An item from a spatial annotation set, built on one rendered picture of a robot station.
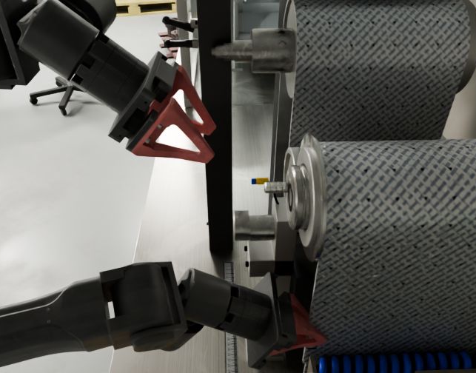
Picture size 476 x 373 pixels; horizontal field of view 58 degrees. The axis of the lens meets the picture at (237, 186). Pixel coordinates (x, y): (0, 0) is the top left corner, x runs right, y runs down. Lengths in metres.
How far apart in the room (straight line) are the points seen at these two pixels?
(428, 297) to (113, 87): 0.43
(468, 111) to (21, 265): 2.05
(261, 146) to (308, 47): 0.70
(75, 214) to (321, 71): 2.12
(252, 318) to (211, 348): 0.27
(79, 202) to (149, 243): 1.73
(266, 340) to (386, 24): 0.44
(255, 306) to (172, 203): 0.59
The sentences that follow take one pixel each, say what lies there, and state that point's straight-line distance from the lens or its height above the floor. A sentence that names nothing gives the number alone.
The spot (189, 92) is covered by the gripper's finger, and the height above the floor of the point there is 1.36.
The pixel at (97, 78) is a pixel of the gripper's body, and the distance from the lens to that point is 0.43.
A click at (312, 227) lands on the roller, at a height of 1.25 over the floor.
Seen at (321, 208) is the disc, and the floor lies 1.28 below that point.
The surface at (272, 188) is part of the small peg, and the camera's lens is 0.51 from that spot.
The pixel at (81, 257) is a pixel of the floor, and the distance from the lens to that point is 2.31.
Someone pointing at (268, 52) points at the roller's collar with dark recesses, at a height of 1.34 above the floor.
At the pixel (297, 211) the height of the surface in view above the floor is 1.26.
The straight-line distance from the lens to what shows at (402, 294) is 0.56.
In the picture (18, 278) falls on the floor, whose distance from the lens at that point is 2.32.
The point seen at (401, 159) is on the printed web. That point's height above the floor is 1.31.
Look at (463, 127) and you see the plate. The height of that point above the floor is 1.19.
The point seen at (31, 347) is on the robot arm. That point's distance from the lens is 0.48.
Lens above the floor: 1.55
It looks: 36 degrees down
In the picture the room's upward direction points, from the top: straight up
